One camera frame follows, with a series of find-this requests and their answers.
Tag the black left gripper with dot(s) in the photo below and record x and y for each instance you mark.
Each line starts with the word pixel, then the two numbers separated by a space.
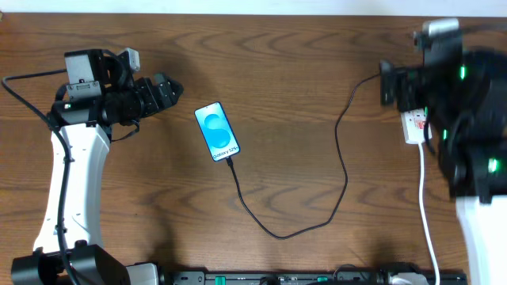
pixel 157 93

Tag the white power strip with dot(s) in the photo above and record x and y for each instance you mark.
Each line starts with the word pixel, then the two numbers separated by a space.
pixel 413 123

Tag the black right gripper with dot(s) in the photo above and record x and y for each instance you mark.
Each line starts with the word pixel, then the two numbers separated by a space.
pixel 386 83

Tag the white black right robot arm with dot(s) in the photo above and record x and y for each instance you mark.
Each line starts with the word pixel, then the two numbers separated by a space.
pixel 463 91

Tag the blue Galaxy smartphone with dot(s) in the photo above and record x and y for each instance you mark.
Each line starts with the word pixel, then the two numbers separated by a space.
pixel 217 131

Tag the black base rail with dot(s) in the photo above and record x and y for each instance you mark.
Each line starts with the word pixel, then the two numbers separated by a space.
pixel 346 275

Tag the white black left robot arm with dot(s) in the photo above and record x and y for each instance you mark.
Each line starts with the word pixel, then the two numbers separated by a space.
pixel 101 91

